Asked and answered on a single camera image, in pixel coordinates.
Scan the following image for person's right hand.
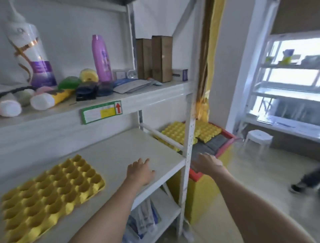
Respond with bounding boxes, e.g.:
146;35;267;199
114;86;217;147
191;153;224;178

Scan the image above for person's left hand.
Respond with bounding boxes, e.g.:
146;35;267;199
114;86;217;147
126;158;156;187

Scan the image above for person's left forearm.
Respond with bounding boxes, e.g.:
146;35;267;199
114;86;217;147
68;175;151;243

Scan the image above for person's right forearm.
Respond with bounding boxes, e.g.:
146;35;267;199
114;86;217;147
208;166;316;243

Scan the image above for grey egg tray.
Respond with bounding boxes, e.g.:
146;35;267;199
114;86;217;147
192;135;234;161

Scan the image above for yellow egg tray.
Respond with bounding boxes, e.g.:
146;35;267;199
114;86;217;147
154;121;200;152
195;121;223;144
0;154;106;243

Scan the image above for yellow bin with red rim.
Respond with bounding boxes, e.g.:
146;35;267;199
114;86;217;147
165;121;238;226

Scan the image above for white metal shelf unit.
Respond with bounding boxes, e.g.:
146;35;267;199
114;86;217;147
0;0;203;243

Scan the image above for white plastic packets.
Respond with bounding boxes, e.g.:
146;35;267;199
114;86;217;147
126;197;162;241

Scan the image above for white plastic stool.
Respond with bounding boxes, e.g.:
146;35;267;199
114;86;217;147
243;129;274;156

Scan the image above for green bordered shelf label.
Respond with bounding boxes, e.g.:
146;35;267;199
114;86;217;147
80;100;123;125

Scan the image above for white and blue flat packet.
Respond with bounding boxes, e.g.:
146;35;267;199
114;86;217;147
112;79;152;94

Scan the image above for white and purple box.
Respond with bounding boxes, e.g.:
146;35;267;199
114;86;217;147
172;69;189;82

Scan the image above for small white box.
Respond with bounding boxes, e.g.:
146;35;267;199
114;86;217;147
112;69;137;81

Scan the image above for yellow and brown curtain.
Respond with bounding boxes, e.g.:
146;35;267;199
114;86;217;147
196;0;226;122

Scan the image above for brown cardboard box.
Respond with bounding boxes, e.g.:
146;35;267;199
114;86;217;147
151;35;174;83
136;38;153;80

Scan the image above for white background shelf unit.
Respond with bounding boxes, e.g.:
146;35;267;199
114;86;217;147
239;32;320;142

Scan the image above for round yellow container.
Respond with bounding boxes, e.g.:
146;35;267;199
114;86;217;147
80;68;99;83

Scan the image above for purple shampoo bottle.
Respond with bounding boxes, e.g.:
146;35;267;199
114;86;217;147
91;34;114;83

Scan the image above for yellow tube with white cap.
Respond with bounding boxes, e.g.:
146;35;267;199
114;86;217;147
30;89;76;111

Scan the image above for pink capped tube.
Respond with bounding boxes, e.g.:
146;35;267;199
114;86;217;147
34;86;55;96

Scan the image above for white capped tube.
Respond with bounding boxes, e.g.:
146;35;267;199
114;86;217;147
0;93;23;118

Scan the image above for large white bottle purple label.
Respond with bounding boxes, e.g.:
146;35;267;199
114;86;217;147
4;0;58;88

